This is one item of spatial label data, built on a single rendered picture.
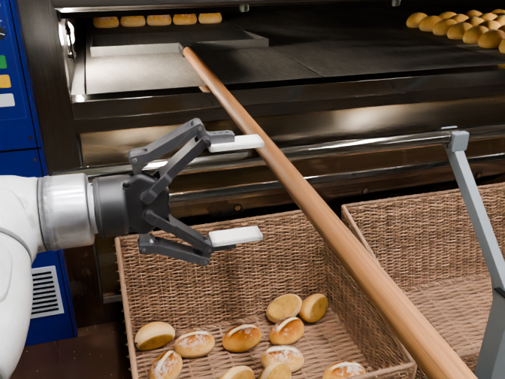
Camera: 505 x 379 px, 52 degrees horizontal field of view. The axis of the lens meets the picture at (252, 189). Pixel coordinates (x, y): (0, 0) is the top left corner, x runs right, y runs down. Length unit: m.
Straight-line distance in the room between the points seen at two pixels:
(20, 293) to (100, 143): 0.74
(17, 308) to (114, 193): 0.18
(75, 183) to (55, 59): 0.57
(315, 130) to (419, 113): 0.30
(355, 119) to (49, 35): 0.75
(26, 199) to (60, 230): 0.05
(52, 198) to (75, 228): 0.04
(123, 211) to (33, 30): 0.61
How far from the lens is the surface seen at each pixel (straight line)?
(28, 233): 0.62
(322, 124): 1.35
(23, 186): 0.65
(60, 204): 0.63
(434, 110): 1.51
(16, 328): 0.52
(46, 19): 1.16
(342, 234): 0.58
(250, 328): 1.31
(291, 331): 1.32
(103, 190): 0.64
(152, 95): 1.20
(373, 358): 1.29
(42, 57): 1.17
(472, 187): 1.03
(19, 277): 0.56
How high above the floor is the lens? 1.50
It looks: 26 degrees down
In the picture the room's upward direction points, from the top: straight up
